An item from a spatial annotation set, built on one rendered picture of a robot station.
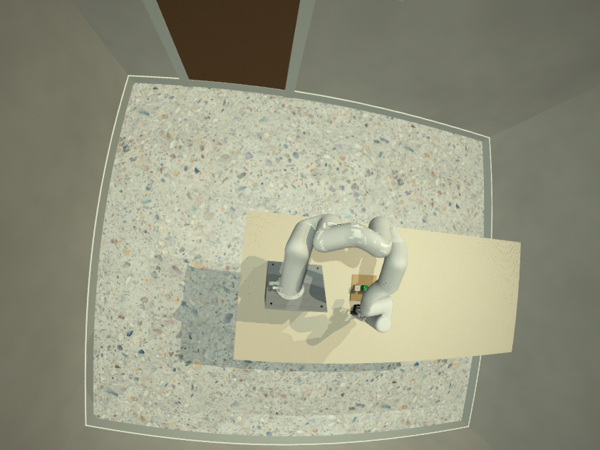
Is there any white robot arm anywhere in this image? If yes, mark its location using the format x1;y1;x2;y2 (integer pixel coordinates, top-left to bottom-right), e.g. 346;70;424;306
269;214;408;333

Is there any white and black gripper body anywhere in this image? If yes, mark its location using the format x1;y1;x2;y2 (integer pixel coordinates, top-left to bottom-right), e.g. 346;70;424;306
355;308;366;323

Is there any tan flat mat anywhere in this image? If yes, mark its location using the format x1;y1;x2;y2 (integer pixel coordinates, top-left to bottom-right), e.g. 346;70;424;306
350;274;377;300

